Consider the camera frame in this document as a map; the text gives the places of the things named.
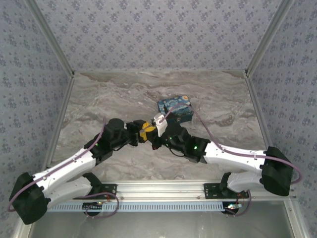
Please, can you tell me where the starry night print box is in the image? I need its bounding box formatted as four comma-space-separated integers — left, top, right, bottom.
157, 94, 194, 123

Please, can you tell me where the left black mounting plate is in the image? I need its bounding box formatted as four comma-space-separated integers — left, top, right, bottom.
98, 183, 118, 199

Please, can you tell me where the black mounting plate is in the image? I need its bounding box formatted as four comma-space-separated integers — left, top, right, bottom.
203, 182, 250, 200
98, 183, 118, 199

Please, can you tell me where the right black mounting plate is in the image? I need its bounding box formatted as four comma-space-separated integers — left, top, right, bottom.
203, 182, 250, 200

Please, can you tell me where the small black electronics board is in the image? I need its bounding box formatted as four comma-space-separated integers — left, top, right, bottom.
222, 201, 243, 215
82, 201, 104, 217

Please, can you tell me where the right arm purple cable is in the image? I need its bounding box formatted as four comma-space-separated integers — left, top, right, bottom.
159, 103, 303, 185

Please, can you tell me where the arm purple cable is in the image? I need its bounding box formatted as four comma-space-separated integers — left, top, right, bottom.
6, 117, 107, 213
159, 103, 303, 185

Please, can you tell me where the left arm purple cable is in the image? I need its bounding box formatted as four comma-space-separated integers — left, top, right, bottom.
6, 117, 107, 213

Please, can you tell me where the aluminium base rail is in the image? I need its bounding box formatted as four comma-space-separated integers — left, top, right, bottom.
71, 180, 297, 201

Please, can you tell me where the aluminium table side rail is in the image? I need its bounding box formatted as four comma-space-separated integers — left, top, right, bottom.
39, 74, 75, 174
245, 73, 273, 151

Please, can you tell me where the white slotted cable duct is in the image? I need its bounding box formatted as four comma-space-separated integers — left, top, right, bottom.
47, 201, 227, 213

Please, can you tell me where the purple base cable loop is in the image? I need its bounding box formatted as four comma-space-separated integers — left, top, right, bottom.
224, 189, 253, 218
83, 191, 120, 220

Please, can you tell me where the aluminium frame post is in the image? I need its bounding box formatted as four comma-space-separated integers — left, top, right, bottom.
244, 0, 296, 78
24, 0, 75, 78

